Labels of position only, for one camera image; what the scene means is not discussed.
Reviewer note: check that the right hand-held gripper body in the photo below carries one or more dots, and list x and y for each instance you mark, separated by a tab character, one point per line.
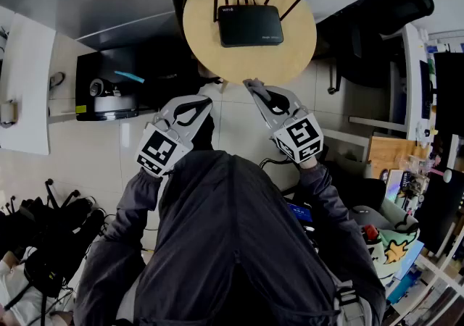
301	136

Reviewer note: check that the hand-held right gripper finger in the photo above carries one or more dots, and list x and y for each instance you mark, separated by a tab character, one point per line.
288	97
264	105

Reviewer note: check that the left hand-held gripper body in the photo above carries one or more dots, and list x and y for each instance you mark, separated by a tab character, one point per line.
159	149

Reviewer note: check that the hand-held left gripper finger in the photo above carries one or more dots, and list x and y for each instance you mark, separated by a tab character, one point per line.
197	123
181	100

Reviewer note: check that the black router with antennas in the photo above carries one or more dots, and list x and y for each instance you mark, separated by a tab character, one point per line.
250	25

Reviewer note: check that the person's right forearm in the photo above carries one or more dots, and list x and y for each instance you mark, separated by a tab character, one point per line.
326	194

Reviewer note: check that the person's left forearm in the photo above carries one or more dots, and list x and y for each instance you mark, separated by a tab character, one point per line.
136	201

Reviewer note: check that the round wooden side table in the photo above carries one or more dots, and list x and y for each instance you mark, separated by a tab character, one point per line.
253	62

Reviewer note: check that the cyan flat tool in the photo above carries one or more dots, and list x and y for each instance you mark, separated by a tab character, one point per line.
128	77

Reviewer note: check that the tablet with blue screen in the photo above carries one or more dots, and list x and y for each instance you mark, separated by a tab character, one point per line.
300	212

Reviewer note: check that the black and white cylindrical device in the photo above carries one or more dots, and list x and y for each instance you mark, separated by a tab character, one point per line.
103	90

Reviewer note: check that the black open case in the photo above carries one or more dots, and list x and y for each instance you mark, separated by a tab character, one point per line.
108	63

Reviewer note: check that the wooden board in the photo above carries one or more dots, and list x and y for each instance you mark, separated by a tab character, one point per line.
395	154

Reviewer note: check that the black office chair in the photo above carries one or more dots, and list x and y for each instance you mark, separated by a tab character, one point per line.
377	27

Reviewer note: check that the person's dark jacket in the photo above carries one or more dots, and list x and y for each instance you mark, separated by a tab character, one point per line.
232	237

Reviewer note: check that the white shelf unit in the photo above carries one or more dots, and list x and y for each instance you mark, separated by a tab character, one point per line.
413	82

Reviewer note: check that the bundle of black tripods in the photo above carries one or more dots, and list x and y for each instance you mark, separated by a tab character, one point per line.
54	230

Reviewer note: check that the cushion with star print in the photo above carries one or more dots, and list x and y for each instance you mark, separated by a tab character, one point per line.
393	250

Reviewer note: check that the black monitor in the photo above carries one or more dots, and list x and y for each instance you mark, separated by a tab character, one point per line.
449	92
442	208

